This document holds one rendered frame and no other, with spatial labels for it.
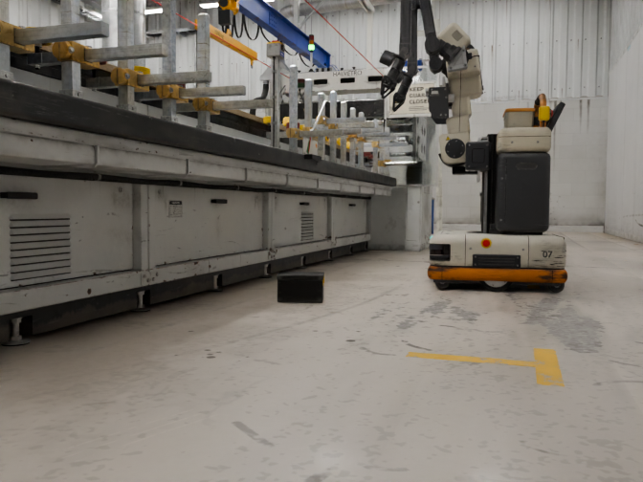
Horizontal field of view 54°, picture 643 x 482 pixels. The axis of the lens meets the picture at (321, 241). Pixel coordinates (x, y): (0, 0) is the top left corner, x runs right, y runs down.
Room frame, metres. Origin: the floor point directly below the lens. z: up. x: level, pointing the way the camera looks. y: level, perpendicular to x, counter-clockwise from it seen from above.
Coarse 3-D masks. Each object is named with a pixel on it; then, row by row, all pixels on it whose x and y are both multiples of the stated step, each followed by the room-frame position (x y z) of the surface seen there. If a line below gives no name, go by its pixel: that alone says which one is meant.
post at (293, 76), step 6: (294, 66) 3.37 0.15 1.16; (294, 72) 3.37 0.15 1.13; (294, 78) 3.37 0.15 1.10; (294, 84) 3.37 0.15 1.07; (294, 90) 3.37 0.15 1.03; (294, 96) 3.37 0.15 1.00; (294, 102) 3.37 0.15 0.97; (294, 108) 3.37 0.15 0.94; (294, 114) 3.37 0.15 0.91; (294, 120) 3.37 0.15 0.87; (294, 126) 3.37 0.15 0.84; (294, 138) 3.37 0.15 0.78; (294, 144) 3.37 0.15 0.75
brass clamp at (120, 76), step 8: (112, 72) 1.92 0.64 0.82; (120, 72) 1.92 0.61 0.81; (128, 72) 1.93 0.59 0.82; (136, 72) 1.97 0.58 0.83; (112, 80) 1.92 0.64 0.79; (120, 80) 1.92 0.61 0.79; (128, 80) 1.93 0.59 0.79; (136, 80) 1.97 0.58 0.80; (136, 88) 1.99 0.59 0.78; (144, 88) 2.01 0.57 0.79
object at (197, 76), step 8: (184, 72) 1.93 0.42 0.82; (192, 72) 1.92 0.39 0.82; (200, 72) 1.91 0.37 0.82; (208, 72) 1.91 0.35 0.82; (88, 80) 2.03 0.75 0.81; (96, 80) 2.02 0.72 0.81; (104, 80) 2.01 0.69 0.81; (144, 80) 1.97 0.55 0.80; (152, 80) 1.96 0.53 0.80; (160, 80) 1.95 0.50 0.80; (168, 80) 1.94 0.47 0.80; (176, 80) 1.94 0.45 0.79; (184, 80) 1.93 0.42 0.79; (192, 80) 1.92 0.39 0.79; (200, 80) 1.91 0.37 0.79; (208, 80) 1.91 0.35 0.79; (96, 88) 2.04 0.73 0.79; (104, 88) 2.05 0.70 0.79
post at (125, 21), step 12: (120, 0) 1.95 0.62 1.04; (132, 0) 1.97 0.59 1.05; (120, 12) 1.95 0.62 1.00; (132, 12) 1.97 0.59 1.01; (120, 24) 1.95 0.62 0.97; (132, 24) 1.97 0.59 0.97; (120, 36) 1.95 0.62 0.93; (132, 36) 1.97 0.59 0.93; (120, 60) 1.95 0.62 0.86; (132, 60) 1.96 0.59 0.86; (120, 96) 1.95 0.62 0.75; (132, 96) 1.96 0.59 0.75
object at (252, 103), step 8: (176, 104) 2.50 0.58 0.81; (184, 104) 2.49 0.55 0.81; (216, 104) 2.45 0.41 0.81; (224, 104) 2.44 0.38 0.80; (232, 104) 2.43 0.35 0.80; (240, 104) 2.42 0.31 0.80; (248, 104) 2.41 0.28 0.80; (256, 104) 2.40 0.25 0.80; (264, 104) 2.39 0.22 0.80; (272, 104) 2.40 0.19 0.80; (176, 112) 2.52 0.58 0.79
